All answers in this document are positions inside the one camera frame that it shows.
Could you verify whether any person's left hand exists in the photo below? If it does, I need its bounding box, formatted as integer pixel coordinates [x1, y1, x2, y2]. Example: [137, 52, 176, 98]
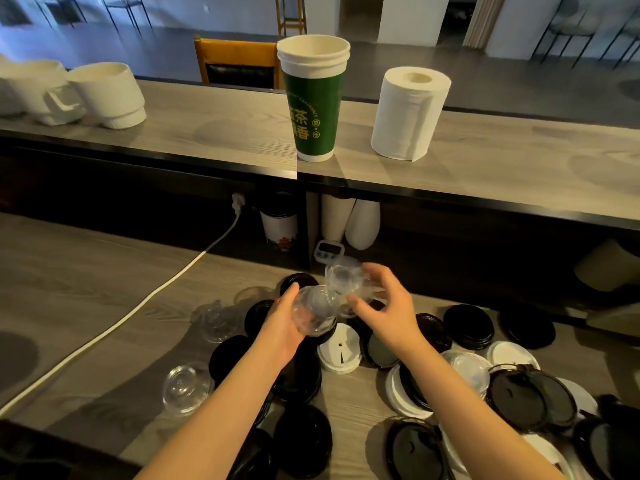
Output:
[255, 282, 307, 368]

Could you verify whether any person's right hand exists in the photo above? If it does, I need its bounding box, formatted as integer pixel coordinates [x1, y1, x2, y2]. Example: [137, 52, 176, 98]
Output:
[347, 263, 429, 357]

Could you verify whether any stack of clear dome lids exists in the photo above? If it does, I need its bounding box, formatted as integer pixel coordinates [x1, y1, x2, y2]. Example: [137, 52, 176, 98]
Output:
[291, 284, 341, 338]

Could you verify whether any pile of black cup lids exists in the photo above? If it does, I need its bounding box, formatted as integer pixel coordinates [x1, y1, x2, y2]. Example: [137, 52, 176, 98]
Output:
[208, 273, 640, 480]

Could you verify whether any person's left forearm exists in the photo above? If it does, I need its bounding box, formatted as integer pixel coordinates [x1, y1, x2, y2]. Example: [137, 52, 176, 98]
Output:
[135, 344, 291, 480]

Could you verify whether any green paper cup stack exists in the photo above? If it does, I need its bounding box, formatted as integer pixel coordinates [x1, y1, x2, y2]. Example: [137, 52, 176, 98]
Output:
[276, 34, 352, 163]

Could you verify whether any small white digital timer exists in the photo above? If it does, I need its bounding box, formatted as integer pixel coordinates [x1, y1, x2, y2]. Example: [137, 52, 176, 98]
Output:
[313, 239, 346, 263]

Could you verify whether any white canister with black lid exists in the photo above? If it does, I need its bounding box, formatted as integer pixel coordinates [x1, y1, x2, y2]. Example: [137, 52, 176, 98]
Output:
[259, 192, 299, 253]

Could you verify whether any white paper towel roll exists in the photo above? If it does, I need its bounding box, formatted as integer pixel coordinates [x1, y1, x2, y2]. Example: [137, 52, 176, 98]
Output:
[371, 66, 453, 162]

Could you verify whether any yellow wooden chair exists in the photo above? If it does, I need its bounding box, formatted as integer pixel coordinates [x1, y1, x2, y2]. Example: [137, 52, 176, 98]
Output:
[193, 37, 285, 91]

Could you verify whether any wooden bar stool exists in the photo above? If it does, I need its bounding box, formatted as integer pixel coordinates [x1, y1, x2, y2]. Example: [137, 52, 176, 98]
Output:
[275, 0, 307, 37]

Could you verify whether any beige curtain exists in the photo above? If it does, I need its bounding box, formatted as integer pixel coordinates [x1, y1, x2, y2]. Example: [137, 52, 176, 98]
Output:
[462, 0, 509, 49]

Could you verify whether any dark metal chair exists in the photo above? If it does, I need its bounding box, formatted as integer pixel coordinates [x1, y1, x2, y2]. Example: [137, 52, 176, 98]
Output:
[99, 0, 153, 35]
[531, 0, 603, 68]
[32, 0, 89, 28]
[597, 4, 640, 71]

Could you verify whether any white power cable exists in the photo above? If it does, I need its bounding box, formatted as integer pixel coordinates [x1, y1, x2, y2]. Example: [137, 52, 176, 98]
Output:
[0, 192, 247, 418]

